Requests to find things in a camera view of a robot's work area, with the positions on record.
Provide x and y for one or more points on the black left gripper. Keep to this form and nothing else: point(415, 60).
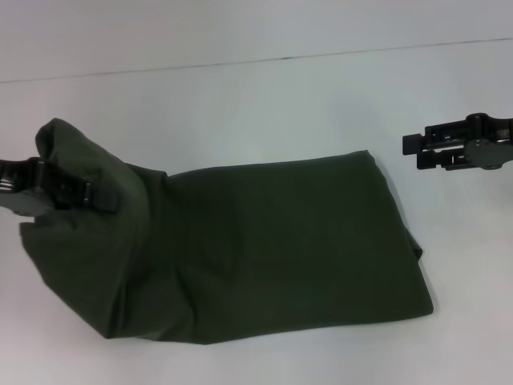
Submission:
point(20, 188)

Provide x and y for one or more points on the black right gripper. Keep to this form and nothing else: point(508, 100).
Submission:
point(489, 144)

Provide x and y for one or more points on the dark green FREE t-shirt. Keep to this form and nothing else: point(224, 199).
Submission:
point(240, 240)

